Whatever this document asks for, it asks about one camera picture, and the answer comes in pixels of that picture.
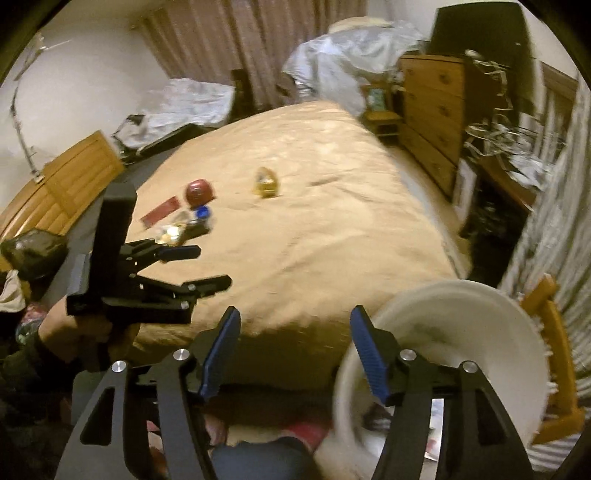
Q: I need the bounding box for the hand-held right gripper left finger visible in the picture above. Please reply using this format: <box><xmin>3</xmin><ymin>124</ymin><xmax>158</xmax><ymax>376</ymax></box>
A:
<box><xmin>55</xmin><ymin>306</ymin><xmax>242</xmax><ymax>480</ymax></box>

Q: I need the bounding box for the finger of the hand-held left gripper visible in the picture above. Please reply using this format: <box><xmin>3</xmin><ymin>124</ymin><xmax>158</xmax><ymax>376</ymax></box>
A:
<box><xmin>121</xmin><ymin>239</ymin><xmax>202</xmax><ymax>274</ymax></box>
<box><xmin>137</xmin><ymin>275</ymin><xmax>233</xmax><ymax>309</ymax></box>

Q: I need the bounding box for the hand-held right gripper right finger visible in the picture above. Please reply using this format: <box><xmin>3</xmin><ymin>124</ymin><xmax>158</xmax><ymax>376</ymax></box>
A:
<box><xmin>349</xmin><ymin>305</ymin><xmax>536</xmax><ymax>480</ymax></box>

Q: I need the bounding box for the white plastic bin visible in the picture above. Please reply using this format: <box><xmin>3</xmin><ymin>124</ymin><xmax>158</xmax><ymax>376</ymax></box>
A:
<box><xmin>332</xmin><ymin>279</ymin><xmax>553</xmax><ymax>480</ymax></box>

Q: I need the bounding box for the person's left forearm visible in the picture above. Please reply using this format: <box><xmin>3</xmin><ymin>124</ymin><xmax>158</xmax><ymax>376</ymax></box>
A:
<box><xmin>0</xmin><ymin>329</ymin><xmax>88</xmax><ymax>418</ymax></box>

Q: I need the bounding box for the person's left hand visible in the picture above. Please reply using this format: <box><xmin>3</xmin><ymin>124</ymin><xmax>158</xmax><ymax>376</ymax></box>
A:
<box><xmin>38</xmin><ymin>298</ymin><xmax>140</xmax><ymax>365</ymax></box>

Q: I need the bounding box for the clear plastic wrapper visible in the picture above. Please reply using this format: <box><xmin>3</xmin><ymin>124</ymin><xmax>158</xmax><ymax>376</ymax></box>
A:
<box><xmin>154</xmin><ymin>217</ymin><xmax>216</xmax><ymax>246</ymax></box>

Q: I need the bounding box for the red rectangular carton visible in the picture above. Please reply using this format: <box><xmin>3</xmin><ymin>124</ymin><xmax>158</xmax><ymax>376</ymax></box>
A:
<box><xmin>141</xmin><ymin>196</ymin><xmax>182</xmax><ymax>228</ymax></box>

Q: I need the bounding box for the red round container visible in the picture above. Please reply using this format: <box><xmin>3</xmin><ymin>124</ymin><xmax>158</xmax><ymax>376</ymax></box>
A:
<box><xmin>186</xmin><ymin>179</ymin><xmax>215</xmax><ymax>206</ymax></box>

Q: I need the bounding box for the black plastic bag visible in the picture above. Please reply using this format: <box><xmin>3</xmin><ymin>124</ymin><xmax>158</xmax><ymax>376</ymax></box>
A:
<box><xmin>0</xmin><ymin>229</ymin><xmax>70</xmax><ymax>283</ymax></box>

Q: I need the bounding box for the wooden headboard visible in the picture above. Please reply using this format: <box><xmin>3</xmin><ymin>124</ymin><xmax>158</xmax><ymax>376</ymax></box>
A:
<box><xmin>0</xmin><ymin>130</ymin><xmax>127</xmax><ymax>252</ymax></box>

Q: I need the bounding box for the yellow snack packet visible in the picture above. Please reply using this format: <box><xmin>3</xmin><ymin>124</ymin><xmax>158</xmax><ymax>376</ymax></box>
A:
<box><xmin>252</xmin><ymin>167</ymin><xmax>281</xmax><ymax>199</ymax></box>

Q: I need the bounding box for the person's dark clothing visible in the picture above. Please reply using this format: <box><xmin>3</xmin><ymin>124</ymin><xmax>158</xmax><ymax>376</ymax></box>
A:
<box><xmin>208</xmin><ymin>436</ymin><xmax>324</xmax><ymax>480</ymax></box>

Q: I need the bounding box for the black open suitcase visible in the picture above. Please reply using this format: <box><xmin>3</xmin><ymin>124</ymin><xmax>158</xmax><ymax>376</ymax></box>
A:
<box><xmin>112</xmin><ymin>115</ymin><xmax>234</xmax><ymax>166</ymax></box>

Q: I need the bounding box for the small silver cover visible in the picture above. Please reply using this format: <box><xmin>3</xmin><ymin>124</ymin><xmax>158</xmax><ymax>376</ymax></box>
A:
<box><xmin>113</xmin><ymin>78</ymin><xmax>236</xmax><ymax>148</ymax></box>

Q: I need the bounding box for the wooden chair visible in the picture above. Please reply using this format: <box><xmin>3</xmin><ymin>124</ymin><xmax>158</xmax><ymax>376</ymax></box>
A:
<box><xmin>521</xmin><ymin>274</ymin><xmax>585</xmax><ymax>446</ymax></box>

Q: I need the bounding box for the white floor lamp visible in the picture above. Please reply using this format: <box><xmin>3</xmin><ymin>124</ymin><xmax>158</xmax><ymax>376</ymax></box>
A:
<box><xmin>10</xmin><ymin>31</ymin><xmax>71</xmax><ymax>182</ymax></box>

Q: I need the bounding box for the brown curtain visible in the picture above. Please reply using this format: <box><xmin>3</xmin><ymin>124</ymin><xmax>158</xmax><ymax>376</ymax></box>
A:
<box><xmin>143</xmin><ymin>0</ymin><xmax>370</xmax><ymax>112</ymax></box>

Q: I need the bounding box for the striped grey curtain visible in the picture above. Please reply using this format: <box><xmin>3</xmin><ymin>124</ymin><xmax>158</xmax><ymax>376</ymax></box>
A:
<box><xmin>501</xmin><ymin>83</ymin><xmax>591</xmax><ymax>472</ymax></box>

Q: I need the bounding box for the small wooden nightstand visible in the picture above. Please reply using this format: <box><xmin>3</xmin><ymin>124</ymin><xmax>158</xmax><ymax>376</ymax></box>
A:
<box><xmin>361</xmin><ymin>83</ymin><xmax>403</xmax><ymax>140</ymax></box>

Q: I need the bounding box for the wooden dresser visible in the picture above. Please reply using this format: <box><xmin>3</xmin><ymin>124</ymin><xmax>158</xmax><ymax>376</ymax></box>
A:
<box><xmin>398</xmin><ymin>54</ymin><xmax>483</xmax><ymax>198</ymax></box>

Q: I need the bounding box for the large silver cover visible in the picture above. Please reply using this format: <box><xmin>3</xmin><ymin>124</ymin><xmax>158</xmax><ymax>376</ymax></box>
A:
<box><xmin>281</xmin><ymin>21</ymin><xmax>428</xmax><ymax>118</ymax></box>

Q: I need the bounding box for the black screen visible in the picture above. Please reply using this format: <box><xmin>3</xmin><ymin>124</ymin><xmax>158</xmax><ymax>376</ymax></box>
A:
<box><xmin>427</xmin><ymin>4</ymin><xmax>540</xmax><ymax>118</ymax></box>

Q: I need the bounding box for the tangle of white cables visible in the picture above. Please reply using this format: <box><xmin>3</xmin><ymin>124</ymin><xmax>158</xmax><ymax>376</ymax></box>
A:
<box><xmin>463</xmin><ymin>48</ymin><xmax>570</xmax><ymax>191</ymax></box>

